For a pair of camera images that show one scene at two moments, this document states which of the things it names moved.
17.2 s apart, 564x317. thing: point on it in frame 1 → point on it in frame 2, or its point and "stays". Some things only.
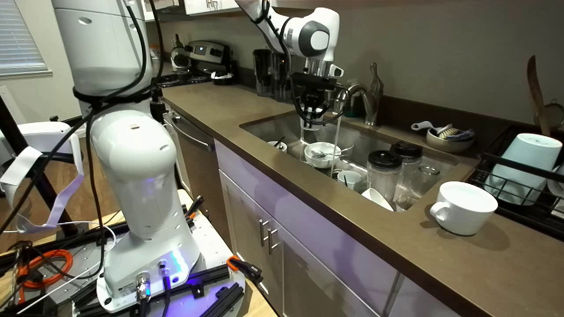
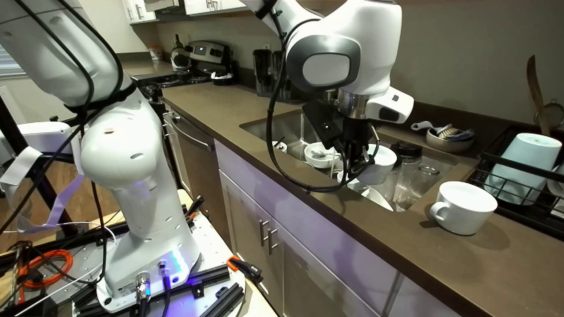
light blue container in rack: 523,186 stays
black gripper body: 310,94 → 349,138
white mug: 463,209 stays
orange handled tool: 239,267 stays
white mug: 313,126 → 382,159
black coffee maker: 202,61 stays
